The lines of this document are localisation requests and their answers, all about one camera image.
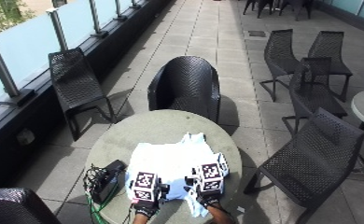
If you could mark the person's right hand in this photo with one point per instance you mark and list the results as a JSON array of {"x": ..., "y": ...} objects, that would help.
[{"x": 208, "y": 199}]

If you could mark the person's left hand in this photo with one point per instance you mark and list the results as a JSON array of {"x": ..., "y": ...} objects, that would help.
[{"x": 145, "y": 208}]

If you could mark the white cloth garment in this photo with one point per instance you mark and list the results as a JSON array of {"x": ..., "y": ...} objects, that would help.
[{"x": 173, "y": 160}]

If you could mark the white marker cube on right glove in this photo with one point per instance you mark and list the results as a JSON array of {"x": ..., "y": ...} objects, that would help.
[{"x": 211, "y": 176}]

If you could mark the white marker cube on glove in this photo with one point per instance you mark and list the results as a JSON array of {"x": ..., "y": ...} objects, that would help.
[
  {"x": 211, "y": 176},
  {"x": 144, "y": 185}
]

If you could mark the white marker cube on left glove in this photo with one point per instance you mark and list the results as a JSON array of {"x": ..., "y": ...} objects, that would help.
[{"x": 144, "y": 185}]

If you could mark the black device box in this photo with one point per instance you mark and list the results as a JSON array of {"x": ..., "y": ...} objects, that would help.
[{"x": 107, "y": 183}]

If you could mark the black perforated plastic chair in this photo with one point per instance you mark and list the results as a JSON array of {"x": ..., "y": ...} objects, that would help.
[
  {"x": 313, "y": 93},
  {"x": 313, "y": 161},
  {"x": 329, "y": 53},
  {"x": 280, "y": 59},
  {"x": 79, "y": 90}
]

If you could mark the black wicker armchair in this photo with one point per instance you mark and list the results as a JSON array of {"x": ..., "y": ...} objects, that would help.
[
  {"x": 13, "y": 207},
  {"x": 185, "y": 87}
]

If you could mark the dark floor drain cover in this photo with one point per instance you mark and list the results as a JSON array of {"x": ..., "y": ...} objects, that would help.
[{"x": 257, "y": 33}]

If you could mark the black chair with thin legs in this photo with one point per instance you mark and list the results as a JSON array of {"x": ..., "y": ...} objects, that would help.
[
  {"x": 259, "y": 5},
  {"x": 297, "y": 6}
]

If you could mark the metal railing post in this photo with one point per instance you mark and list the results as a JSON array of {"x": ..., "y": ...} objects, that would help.
[
  {"x": 3, "y": 67},
  {"x": 59, "y": 31},
  {"x": 95, "y": 17},
  {"x": 119, "y": 9}
]

